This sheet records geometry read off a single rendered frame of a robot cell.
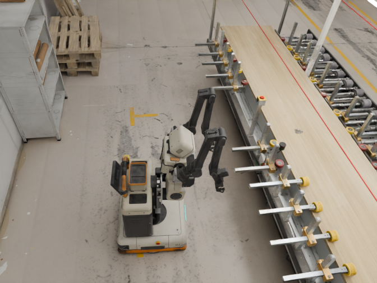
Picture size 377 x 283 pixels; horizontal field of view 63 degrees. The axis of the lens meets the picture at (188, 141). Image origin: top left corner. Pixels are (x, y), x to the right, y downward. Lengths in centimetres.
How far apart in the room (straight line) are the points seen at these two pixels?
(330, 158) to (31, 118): 333
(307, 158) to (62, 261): 252
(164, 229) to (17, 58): 225
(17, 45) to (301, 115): 298
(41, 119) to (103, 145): 79
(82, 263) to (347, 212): 243
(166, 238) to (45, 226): 131
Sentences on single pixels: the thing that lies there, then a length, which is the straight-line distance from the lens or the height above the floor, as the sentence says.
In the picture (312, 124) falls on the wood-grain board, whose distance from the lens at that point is 346.
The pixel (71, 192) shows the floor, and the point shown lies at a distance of 376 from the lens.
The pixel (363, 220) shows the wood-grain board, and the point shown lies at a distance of 289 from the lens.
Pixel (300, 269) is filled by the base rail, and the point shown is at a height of 70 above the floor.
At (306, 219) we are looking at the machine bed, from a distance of 294.
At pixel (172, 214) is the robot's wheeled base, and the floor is 28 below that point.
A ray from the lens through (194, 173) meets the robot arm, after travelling 223.
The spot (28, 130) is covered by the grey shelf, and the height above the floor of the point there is 21.
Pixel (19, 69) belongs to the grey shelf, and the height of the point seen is 108.
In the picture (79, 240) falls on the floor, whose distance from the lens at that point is 344.
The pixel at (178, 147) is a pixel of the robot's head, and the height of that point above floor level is 135.
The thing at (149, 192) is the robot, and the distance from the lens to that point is 265.
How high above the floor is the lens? 301
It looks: 46 degrees down
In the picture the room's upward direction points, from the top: 6 degrees clockwise
